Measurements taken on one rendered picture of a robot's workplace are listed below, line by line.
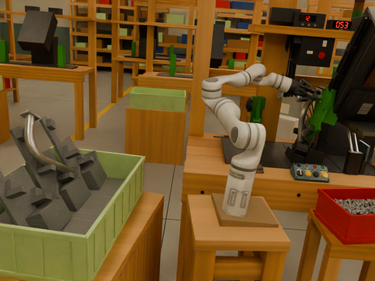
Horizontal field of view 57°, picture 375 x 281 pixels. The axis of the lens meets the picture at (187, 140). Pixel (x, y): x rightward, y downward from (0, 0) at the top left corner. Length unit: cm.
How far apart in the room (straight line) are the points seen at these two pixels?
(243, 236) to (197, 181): 41
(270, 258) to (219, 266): 17
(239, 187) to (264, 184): 35
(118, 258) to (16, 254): 29
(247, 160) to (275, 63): 95
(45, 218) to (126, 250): 27
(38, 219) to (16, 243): 12
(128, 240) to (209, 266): 29
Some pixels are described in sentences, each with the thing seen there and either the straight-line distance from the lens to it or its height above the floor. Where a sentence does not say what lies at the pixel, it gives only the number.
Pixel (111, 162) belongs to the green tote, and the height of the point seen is 92.
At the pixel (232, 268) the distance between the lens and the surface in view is 125.
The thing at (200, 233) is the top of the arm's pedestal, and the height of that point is 85.
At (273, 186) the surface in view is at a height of 87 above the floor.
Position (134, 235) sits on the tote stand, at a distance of 125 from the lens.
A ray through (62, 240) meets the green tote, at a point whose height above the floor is 94.
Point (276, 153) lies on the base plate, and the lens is 187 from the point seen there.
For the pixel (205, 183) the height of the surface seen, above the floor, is 86.
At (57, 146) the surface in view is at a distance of 137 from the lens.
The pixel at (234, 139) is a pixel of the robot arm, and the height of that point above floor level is 115.
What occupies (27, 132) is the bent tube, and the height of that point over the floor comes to 113.
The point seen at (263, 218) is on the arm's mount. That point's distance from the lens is 128.
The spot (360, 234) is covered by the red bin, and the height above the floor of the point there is 84.
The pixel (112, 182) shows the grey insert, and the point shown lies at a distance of 149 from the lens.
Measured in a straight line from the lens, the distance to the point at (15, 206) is 115.
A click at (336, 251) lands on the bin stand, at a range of 140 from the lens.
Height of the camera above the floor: 149
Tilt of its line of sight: 18 degrees down
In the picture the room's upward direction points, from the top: 4 degrees clockwise
